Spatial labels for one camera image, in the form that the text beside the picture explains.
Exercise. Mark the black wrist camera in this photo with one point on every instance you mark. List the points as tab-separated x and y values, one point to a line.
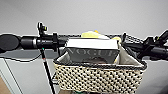
41	29

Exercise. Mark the white door frame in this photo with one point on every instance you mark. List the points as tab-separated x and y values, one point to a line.
8	78

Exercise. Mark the white Vogue magazine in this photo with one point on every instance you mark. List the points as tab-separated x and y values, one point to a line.
90	45

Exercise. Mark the pale woven basket dark spots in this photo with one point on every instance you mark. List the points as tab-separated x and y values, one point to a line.
100	78

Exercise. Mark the pale yellow plush toy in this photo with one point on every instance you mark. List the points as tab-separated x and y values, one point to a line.
90	34

